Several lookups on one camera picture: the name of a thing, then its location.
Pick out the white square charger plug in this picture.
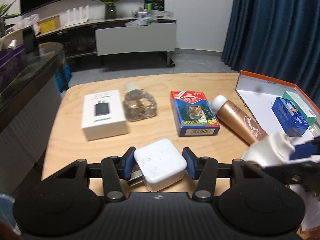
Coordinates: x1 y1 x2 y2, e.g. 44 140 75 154
127 139 187 192

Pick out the blue playing card box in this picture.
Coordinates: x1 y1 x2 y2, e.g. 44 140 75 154
170 90 220 137

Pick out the white charger box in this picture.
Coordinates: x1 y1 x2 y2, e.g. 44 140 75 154
81 90 129 141

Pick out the clear glass liquid bottle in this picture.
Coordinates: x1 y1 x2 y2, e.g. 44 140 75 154
123 83 157 122

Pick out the gold tube white cap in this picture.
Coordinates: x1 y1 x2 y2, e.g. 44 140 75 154
211 95 267 145

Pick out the blue tin box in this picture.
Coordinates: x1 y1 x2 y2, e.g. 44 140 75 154
272 97 309 138

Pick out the teal white small carton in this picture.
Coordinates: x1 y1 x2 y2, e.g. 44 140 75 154
283 91 317 126

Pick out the orange cardboard box tray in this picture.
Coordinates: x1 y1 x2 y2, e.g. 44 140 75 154
235 70 319 134

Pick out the blue bag with boxes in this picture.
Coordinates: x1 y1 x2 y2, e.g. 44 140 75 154
55 62 72 93

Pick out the black side table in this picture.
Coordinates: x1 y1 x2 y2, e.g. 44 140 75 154
1 42 65 194

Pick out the white tv console cabinet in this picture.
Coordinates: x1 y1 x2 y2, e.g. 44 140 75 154
37 17 177 67

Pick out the dark blue curtain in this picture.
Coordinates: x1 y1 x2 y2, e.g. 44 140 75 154
221 0 319 103

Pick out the white wifi router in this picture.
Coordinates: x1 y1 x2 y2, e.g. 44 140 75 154
64 5 89 27

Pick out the yellow box on console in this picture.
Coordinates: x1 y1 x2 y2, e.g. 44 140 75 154
39 15 60 34

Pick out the black green product box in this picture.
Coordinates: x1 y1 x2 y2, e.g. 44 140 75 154
144 0 165 11

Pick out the white plastic bag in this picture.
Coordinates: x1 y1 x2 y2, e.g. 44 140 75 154
17 14 40 29

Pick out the green plant at left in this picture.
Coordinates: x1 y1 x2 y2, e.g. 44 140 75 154
0 0 20 37

